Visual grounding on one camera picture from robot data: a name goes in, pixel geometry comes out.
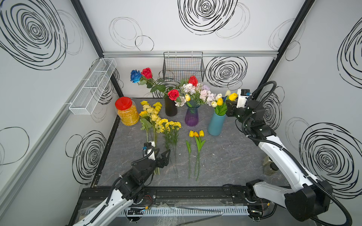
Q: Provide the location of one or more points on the black vase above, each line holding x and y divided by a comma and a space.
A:
170, 107

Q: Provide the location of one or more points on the white cable duct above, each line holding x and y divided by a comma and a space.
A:
188, 211

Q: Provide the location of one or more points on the yellow carnation bouquet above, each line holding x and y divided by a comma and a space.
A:
194, 95

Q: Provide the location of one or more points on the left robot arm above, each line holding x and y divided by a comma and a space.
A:
126, 190

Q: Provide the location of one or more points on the teal ceramic vase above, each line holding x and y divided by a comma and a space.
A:
216, 124

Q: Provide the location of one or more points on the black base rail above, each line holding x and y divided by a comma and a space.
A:
237, 194

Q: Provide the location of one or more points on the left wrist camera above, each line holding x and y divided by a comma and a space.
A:
149, 150

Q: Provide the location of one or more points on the red rose low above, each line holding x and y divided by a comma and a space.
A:
174, 95

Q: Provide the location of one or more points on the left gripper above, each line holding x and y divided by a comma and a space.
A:
164, 161

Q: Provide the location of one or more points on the spice jar back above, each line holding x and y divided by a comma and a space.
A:
267, 160

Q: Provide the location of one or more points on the orange yellow tulip stem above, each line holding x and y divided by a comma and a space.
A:
196, 136

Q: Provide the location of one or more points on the white wire shelf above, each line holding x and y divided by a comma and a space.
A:
96, 87

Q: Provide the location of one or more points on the black wire basket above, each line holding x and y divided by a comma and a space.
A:
179, 66

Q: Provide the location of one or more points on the yellow carnation stem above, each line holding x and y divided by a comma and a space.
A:
162, 130
176, 127
169, 135
162, 122

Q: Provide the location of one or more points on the yellow rose stem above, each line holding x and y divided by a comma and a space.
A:
149, 117

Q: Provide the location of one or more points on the spice jar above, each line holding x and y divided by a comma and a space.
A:
270, 169
267, 160

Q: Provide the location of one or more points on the yellow tulip bouquet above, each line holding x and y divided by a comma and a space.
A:
219, 103

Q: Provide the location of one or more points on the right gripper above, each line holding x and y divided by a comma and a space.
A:
232, 106

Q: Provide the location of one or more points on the sunflower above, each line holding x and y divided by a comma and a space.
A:
145, 121

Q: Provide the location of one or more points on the red rose top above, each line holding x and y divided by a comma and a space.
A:
157, 85

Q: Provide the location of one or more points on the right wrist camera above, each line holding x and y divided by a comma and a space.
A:
243, 95

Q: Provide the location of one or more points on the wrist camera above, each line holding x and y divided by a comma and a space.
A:
149, 150
243, 95

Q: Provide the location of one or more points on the purple glass vase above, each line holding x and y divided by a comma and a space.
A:
192, 116

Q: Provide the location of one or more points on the red lid plastic jar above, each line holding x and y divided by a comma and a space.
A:
127, 111

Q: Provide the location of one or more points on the yellow poppy stem large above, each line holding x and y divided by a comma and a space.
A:
154, 112

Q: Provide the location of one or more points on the blue rose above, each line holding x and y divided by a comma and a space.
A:
135, 76

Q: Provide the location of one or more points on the spice jar front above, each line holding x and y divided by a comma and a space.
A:
270, 169

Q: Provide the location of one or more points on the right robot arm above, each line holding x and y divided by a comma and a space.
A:
307, 196

